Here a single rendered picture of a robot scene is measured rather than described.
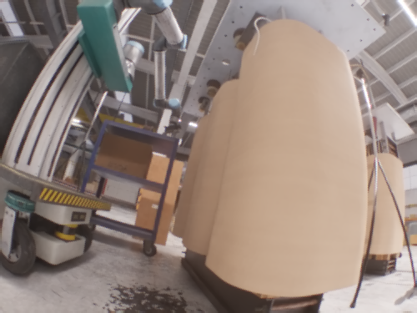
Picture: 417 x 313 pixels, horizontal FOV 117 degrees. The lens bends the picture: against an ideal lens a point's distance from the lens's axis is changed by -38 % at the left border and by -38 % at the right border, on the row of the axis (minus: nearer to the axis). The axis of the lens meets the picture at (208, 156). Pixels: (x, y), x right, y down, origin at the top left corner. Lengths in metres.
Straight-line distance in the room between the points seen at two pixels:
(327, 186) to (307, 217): 0.10
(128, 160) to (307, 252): 1.38
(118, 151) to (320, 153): 1.40
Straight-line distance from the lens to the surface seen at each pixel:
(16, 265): 0.73
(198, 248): 0.87
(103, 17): 0.96
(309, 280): 0.49
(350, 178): 0.60
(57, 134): 1.11
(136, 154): 1.59
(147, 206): 2.14
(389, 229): 2.09
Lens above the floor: 0.34
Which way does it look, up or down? 18 degrees up
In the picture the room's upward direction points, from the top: 12 degrees clockwise
